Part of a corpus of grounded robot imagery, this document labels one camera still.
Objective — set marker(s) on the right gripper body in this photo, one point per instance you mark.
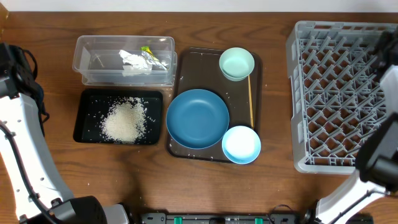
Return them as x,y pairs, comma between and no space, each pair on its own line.
382,46

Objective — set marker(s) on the mint green bowl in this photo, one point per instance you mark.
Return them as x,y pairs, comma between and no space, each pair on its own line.
236,63

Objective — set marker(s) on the light blue bowl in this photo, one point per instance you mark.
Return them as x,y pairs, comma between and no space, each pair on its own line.
241,145

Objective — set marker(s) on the dark blue plate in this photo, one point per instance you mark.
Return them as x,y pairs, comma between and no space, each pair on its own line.
197,119

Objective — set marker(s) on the yellow green snack wrapper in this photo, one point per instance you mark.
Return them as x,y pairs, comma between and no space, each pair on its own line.
150,58

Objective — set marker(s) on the white tissue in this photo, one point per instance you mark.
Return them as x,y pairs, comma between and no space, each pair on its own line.
134,63

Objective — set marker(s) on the white rice pile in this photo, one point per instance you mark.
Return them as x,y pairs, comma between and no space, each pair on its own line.
125,121

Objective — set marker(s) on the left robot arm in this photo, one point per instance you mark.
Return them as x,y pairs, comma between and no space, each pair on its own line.
40,193

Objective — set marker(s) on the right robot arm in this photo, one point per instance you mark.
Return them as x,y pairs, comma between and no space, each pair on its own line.
375,174

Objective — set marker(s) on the grey dishwasher rack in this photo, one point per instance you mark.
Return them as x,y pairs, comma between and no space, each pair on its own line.
336,101

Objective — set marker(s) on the wooden chopstick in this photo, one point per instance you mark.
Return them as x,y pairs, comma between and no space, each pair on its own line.
250,102

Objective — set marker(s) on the clear plastic bin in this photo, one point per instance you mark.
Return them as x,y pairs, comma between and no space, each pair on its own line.
97,58

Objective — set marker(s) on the black tray bin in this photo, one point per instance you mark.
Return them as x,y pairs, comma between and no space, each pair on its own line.
96,104

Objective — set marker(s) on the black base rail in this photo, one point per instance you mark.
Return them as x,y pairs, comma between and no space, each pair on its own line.
162,218

